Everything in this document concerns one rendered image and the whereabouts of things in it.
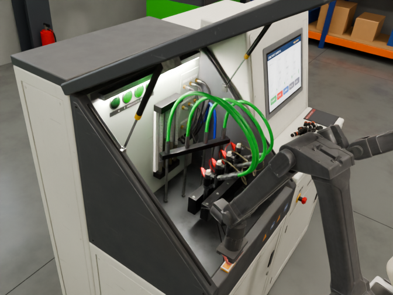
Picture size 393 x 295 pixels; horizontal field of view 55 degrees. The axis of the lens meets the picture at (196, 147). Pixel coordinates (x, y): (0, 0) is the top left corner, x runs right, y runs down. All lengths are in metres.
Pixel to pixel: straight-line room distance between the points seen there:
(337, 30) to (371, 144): 5.57
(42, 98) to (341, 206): 0.98
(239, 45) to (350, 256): 1.00
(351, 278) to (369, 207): 2.46
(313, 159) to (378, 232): 2.42
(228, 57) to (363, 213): 2.00
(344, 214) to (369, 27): 5.90
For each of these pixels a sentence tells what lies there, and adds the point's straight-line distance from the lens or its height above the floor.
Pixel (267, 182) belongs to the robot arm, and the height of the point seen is 1.43.
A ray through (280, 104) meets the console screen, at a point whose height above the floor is 1.14.
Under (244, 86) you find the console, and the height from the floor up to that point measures 1.32.
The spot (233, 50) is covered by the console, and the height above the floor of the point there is 1.45.
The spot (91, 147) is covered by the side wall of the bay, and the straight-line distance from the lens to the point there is 1.24.
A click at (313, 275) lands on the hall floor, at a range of 2.66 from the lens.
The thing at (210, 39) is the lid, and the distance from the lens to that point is 0.77.
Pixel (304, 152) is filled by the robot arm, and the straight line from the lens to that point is 0.76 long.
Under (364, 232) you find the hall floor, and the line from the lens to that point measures 3.09.
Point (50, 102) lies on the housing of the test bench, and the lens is 1.31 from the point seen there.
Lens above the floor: 1.99
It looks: 34 degrees down
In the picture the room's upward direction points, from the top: 5 degrees clockwise
